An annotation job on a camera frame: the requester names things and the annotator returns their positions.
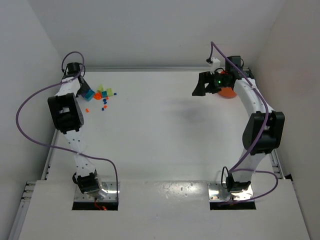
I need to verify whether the teal lego brick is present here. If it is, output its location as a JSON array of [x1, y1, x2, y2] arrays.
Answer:
[[83, 89, 96, 102]]

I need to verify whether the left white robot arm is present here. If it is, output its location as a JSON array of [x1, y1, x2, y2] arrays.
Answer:
[[47, 62, 101, 197]]

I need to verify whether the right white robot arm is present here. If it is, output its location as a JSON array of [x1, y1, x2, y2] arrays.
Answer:
[[192, 55, 285, 192]]

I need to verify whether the orange round divided container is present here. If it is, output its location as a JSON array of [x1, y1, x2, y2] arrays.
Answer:
[[218, 87, 237, 99]]

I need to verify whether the yellow-green lego brick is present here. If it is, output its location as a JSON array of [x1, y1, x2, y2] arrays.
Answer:
[[106, 88, 114, 97], [97, 84, 104, 92]]

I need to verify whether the orange lego piece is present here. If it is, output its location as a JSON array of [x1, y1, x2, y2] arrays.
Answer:
[[93, 92, 103, 100]]

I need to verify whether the white front cover board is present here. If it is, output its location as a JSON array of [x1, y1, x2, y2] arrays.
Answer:
[[19, 180, 309, 240]]

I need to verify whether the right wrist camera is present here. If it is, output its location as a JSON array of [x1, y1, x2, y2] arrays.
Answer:
[[206, 57, 221, 73]]

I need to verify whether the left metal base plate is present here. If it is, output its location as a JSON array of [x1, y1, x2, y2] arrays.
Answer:
[[73, 181, 120, 203]]

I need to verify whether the metal base plate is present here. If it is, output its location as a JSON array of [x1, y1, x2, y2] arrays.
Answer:
[[73, 181, 120, 203], [207, 181, 254, 202]]

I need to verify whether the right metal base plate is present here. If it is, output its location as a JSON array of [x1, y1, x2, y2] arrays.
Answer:
[[207, 181, 254, 202]]

